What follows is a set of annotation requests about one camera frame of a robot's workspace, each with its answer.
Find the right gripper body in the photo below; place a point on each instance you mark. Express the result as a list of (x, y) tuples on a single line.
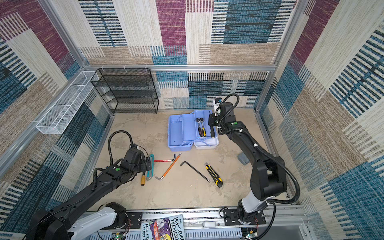
[(213, 121)]

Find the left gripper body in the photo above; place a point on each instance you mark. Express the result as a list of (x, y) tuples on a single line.
[(143, 166)]

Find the red handled pliers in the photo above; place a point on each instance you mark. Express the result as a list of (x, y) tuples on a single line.
[(199, 127)]

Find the white and blue toolbox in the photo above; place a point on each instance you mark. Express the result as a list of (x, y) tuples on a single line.
[(183, 132)]

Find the black yellow screwdriver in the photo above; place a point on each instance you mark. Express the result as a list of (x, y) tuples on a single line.
[(212, 132)]

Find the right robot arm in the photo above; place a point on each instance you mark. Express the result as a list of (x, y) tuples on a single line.
[(271, 182)]

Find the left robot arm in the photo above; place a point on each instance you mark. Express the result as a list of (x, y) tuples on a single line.
[(55, 224)]

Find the teal utility knife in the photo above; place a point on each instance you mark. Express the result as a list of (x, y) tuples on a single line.
[(150, 173)]

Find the red hex key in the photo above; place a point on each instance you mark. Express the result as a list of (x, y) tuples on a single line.
[(166, 160)]

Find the orange hex key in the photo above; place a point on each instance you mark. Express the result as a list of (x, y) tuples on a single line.
[(169, 168)]

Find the grey sponge block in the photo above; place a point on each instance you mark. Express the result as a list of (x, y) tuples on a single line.
[(243, 159)]

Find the black hex key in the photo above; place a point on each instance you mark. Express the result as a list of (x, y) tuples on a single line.
[(193, 168)]

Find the yellow black utility knife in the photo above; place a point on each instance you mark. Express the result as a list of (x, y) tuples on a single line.
[(217, 179)]

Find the colourful treehouse book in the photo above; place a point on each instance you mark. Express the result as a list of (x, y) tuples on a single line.
[(170, 228)]

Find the wooden handle screwdriver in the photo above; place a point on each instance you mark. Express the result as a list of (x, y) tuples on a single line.
[(143, 178)]

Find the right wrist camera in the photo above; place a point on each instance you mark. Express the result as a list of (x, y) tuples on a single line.
[(217, 106)]

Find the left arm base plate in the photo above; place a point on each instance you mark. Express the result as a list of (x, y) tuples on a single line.
[(131, 220)]

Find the black wire mesh shelf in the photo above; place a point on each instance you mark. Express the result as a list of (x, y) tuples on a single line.
[(127, 91)]

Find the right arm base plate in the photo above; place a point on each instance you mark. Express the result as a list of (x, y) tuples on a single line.
[(233, 217)]

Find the white wire mesh basket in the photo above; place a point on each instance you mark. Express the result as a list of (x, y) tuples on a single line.
[(58, 117)]

